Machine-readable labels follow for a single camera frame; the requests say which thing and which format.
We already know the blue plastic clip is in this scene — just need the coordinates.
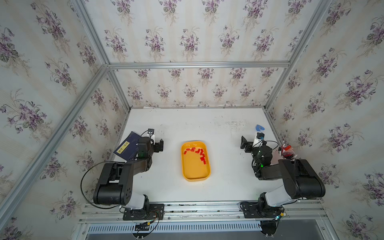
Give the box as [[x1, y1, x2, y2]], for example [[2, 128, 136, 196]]
[[256, 125, 265, 132]]

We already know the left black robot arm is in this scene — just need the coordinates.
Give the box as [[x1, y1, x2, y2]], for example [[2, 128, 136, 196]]
[[85, 136, 164, 212]]

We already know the aluminium rail frame front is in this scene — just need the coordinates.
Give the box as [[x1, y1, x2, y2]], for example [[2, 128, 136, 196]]
[[72, 200, 338, 240]]

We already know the dark blue booklet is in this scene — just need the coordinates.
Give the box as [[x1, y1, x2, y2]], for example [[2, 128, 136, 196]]
[[114, 132, 141, 161]]

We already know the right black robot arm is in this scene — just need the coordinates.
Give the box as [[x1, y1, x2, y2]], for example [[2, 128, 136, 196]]
[[240, 137, 326, 220]]

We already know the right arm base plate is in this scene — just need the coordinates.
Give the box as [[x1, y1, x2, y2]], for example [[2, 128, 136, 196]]
[[240, 201, 285, 219]]

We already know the pink pen holder cup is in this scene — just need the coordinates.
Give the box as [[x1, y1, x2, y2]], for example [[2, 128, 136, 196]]
[[278, 145, 298, 170]]

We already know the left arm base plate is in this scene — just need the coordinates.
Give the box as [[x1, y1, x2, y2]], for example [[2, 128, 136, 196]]
[[123, 204, 165, 221]]

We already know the yellow plastic storage box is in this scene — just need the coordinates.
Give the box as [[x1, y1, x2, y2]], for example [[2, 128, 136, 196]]
[[181, 141, 211, 182]]

